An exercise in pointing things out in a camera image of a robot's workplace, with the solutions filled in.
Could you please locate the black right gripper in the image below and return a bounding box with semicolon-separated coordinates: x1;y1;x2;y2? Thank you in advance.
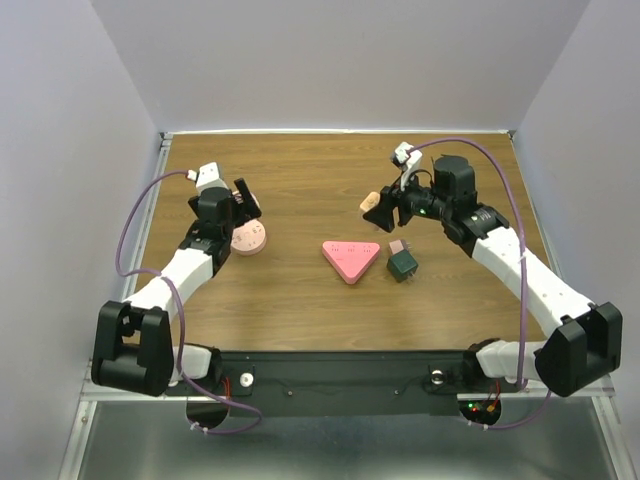
361;168;451;233

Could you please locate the beige cube socket adapter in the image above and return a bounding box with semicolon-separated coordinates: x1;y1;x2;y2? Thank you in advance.
359;191;380;215

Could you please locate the round pink power strip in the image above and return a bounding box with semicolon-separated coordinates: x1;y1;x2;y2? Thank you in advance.
231;220;267;256

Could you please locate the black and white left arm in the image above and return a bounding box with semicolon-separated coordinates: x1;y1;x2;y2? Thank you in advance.
91;178;262;396

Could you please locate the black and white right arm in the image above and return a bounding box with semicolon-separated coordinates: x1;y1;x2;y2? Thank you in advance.
363;143;623;397

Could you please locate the small pink plug adapter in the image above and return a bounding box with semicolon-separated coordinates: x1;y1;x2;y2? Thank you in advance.
389;239;410;256

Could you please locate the dark green plug adapter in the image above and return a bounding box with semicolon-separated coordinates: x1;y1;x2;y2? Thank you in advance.
387;250;418;283

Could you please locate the pink triangular power strip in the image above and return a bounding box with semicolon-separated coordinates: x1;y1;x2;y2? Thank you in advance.
321;241;381;285

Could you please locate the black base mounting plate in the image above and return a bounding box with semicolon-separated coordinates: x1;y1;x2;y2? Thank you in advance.
164;349;526;419

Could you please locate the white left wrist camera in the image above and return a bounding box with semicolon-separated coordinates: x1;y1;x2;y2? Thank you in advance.
186;162;228;194

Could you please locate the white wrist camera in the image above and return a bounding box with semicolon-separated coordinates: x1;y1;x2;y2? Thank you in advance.
186;162;228;194
391;142;422;189

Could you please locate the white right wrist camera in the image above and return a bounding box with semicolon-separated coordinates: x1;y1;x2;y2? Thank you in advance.
391;142;422;189

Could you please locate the aluminium table edge rail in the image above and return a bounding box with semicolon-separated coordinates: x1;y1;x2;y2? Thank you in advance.
114;132;173;300

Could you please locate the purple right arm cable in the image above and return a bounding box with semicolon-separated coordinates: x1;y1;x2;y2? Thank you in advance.
409;137;554;431

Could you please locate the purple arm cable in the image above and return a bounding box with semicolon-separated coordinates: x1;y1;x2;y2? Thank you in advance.
409;137;554;431
115;169;264;435

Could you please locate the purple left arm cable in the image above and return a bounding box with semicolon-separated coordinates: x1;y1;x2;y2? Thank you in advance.
115;169;264;435

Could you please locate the aluminium front frame rail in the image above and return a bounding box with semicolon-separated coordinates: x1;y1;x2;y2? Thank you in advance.
79;374;615;401

